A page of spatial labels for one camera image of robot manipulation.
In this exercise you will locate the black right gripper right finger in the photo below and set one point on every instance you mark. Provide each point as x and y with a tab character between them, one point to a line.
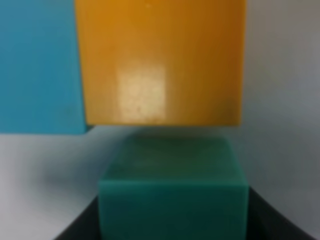
265	223

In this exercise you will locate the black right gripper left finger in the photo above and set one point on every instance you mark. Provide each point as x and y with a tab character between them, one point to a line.
86	226

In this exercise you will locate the green block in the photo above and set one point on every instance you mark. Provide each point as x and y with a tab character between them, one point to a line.
173	188

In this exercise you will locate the blue block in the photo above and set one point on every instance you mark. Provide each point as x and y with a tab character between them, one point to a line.
40	75

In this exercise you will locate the orange block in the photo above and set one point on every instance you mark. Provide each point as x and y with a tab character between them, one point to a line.
162	62

